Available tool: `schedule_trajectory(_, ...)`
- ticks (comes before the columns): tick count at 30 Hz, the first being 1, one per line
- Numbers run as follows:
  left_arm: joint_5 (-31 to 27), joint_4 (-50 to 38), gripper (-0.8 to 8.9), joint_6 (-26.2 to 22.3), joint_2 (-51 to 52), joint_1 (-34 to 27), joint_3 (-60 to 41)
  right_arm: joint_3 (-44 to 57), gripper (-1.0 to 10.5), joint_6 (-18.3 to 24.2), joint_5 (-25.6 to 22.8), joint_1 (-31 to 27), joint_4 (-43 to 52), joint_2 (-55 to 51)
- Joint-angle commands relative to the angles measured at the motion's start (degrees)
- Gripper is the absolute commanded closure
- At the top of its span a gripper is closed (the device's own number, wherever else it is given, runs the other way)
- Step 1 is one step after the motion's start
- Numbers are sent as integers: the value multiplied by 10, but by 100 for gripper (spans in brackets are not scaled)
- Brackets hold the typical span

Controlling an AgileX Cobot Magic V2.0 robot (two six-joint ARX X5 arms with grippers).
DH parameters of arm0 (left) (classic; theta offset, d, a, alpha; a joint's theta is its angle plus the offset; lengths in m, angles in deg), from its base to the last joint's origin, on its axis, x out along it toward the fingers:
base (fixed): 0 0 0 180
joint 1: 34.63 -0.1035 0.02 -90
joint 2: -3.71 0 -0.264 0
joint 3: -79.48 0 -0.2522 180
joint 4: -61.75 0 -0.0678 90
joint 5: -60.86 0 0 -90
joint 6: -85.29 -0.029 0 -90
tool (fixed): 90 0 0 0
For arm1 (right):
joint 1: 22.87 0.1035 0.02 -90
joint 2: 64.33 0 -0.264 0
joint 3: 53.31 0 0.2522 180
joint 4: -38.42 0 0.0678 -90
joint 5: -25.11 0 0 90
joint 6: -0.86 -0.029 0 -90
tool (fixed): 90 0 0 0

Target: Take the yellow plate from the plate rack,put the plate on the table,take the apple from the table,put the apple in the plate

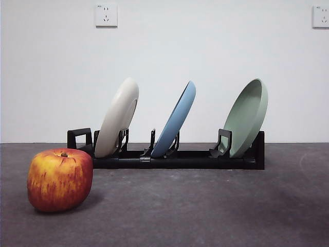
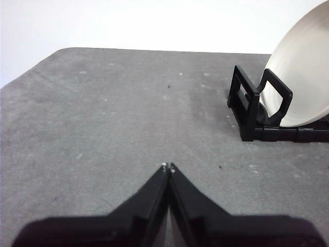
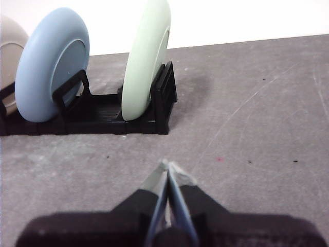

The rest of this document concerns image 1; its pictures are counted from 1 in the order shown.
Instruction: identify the cream yellow plate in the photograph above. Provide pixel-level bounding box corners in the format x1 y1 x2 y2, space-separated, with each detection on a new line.
94 77 140 158

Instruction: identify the red yellow apple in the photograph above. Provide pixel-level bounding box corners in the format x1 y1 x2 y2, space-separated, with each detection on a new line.
27 148 94 213

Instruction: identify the blue plate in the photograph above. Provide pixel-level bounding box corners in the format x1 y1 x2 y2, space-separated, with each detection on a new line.
150 80 197 158

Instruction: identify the black plate rack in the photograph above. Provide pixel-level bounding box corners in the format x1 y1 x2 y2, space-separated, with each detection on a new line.
67 128 266 170

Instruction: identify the green plate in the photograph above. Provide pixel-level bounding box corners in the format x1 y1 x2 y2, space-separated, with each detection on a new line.
221 78 269 158

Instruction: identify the white wall socket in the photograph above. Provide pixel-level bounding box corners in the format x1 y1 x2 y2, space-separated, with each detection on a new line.
312 5 329 29
95 4 119 28

